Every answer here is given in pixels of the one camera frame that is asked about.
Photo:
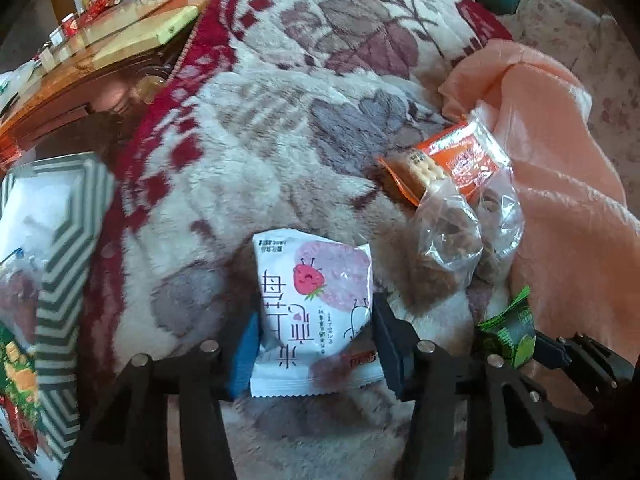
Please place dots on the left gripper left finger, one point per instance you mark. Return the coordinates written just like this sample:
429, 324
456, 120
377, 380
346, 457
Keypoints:
126, 436

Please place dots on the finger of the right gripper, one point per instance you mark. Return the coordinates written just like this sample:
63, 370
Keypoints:
598, 372

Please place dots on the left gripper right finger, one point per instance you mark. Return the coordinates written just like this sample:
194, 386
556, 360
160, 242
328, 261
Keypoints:
481, 414

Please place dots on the bright green snack packet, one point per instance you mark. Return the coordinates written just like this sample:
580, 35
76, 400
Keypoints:
510, 334

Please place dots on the white strawberry candy packet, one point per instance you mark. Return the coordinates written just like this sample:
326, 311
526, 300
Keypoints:
317, 299

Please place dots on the clear bag of nuts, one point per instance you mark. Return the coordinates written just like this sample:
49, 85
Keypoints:
458, 239

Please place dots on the orange cracker packet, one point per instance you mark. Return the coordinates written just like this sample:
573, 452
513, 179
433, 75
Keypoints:
467, 154

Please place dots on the red snack packet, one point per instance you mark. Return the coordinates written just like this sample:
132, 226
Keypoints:
21, 429

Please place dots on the dark green cracker packet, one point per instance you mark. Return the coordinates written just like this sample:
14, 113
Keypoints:
19, 377

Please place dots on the clear bag of dates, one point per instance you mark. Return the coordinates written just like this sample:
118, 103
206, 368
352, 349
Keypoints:
20, 288

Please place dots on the peach pink blanket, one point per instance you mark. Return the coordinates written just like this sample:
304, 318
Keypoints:
580, 251

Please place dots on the green striped white box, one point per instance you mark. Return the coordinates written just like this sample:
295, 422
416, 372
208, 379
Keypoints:
54, 209

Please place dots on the floral sofa back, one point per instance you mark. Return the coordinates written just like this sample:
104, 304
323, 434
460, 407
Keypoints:
596, 51

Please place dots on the red floral fleece blanket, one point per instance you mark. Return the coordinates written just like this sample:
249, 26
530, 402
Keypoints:
274, 117

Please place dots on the wooden marble-top table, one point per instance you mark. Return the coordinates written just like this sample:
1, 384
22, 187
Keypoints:
103, 81

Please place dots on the santa figurine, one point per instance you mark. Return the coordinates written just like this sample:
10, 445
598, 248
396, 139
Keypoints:
96, 7

